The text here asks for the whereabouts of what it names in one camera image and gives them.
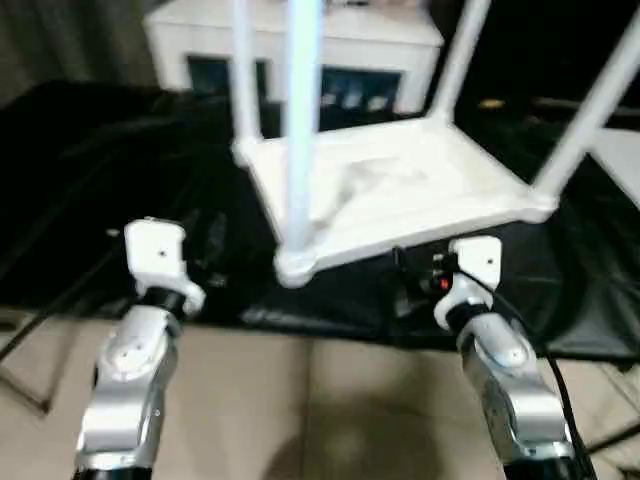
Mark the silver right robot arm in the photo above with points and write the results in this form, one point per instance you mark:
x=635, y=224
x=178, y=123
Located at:
x=510, y=390

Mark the black work mat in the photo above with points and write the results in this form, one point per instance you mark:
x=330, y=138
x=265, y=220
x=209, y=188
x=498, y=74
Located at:
x=100, y=180

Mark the small yellow tag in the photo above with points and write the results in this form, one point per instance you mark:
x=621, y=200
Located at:
x=490, y=102

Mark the white cabinet with glass doors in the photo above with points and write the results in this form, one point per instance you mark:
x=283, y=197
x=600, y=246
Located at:
x=200, y=40

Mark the flat white board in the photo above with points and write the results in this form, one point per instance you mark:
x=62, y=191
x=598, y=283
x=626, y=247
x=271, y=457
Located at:
x=620, y=165

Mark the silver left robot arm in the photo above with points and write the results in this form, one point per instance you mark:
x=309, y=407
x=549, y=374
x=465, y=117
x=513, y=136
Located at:
x=130, y=390

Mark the grey curtain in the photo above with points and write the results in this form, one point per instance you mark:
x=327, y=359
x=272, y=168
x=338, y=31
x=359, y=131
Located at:
x=60, y=40

